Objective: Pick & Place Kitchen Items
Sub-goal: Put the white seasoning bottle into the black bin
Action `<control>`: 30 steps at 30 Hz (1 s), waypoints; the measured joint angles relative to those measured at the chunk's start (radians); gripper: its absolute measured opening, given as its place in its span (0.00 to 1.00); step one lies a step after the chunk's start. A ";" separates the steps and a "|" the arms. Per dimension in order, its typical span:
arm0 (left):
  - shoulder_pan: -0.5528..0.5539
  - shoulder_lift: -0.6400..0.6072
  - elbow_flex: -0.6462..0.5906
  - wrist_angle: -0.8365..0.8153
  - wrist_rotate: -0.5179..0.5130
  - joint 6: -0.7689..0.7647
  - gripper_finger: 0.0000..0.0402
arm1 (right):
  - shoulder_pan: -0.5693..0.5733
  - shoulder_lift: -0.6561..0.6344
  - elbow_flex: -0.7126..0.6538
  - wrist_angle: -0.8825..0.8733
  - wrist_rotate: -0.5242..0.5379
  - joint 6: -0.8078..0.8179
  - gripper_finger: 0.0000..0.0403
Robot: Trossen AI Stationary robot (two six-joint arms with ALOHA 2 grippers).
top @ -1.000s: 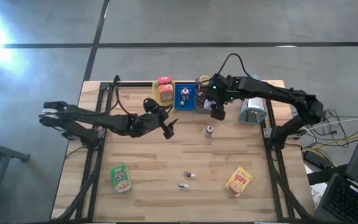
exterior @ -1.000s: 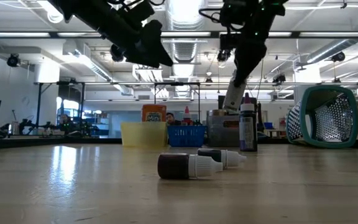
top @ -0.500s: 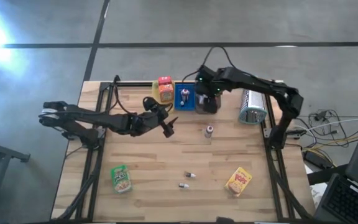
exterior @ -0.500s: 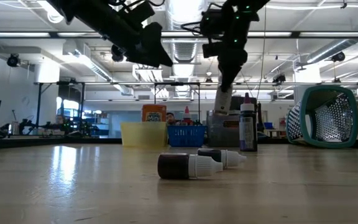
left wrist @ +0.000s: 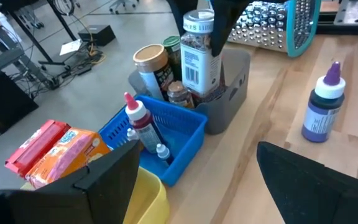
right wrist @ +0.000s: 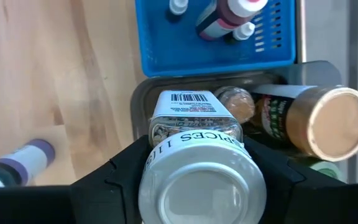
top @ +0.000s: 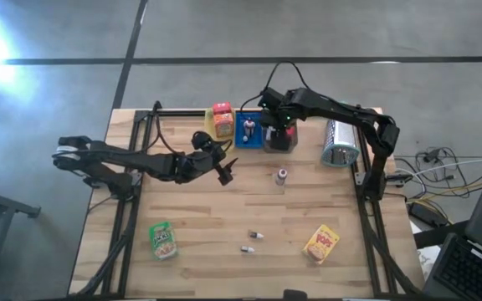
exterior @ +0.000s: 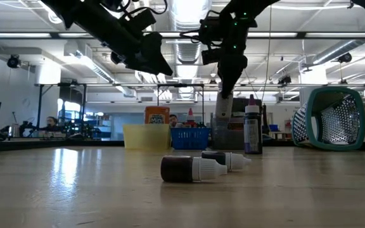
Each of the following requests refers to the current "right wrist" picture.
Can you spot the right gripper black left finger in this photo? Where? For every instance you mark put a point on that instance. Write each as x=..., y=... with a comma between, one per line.
x=104, y=186

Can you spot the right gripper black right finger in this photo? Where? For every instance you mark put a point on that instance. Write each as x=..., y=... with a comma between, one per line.
x=278, y=186

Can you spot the purple-capped food colouring bottle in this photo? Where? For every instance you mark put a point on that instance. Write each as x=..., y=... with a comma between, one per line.
x=26, y=161

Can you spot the small glass jar cork lid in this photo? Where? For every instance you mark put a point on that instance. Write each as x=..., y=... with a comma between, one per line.
x=236, y=102

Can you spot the pink-capped food colouring bottle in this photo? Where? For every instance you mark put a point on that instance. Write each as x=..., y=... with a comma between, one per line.
x=225, y=18

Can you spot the small dark dropper bottle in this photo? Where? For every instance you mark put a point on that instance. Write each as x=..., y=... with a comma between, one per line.
x=178, y=6

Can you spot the grey translucent plastic bin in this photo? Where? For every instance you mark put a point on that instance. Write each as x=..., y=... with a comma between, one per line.
x=145, y=96

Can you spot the blue plastic bin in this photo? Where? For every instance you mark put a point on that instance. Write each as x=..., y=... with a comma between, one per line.
x=166, y=46

